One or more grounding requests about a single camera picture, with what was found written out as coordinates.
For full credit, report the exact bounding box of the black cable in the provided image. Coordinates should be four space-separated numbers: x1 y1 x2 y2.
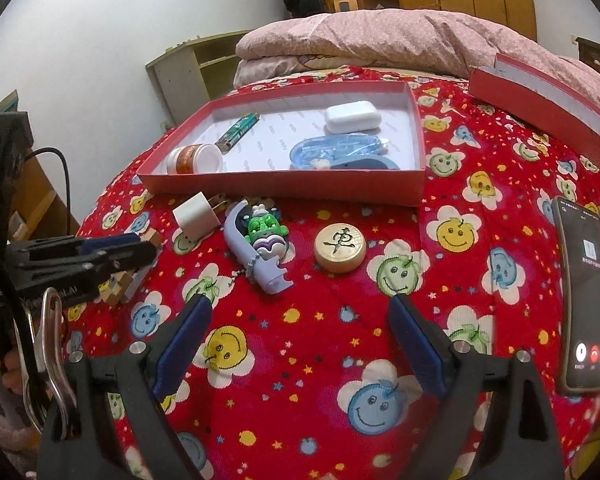
24 146 74 236

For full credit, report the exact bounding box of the light wooden stand piece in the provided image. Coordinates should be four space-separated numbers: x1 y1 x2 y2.
100 229 162 306

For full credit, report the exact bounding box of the green monster keychain toy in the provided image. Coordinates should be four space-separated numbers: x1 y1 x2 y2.
223 200 294 295

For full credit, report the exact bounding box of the white USB charger cube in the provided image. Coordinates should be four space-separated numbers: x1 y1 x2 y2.
173 192 221 240

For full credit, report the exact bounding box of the red cardboard box tray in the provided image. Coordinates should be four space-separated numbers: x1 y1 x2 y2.
137 80 426 207

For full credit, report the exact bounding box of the silver metal carabiner ring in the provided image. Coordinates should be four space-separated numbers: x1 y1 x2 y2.
14 286 78 441

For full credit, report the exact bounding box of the white earbuds case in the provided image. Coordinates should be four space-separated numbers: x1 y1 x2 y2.
325 101 381 134

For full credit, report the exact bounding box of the wooden chinese chess piece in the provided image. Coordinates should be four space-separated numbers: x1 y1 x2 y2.
313 222 366 274

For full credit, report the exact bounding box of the red box lid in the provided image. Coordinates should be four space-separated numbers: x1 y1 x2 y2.
469 54 600 170

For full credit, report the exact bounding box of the white orange pill bottle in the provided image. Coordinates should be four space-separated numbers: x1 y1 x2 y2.
166 143 223 174

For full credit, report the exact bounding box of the blue translucent correction tape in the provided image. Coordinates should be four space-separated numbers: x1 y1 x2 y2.
289 132 388 169

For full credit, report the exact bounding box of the pink folded quilt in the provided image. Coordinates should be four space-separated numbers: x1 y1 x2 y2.
234 9 600 107

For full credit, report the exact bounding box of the beige open shelf unit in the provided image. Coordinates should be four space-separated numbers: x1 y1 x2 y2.
145 29 249 126

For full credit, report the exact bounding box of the teal cartoon lighter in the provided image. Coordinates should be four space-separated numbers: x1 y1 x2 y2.
215 113 260 155

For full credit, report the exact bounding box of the black smartphone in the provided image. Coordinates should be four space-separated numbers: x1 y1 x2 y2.
552 196 600 396

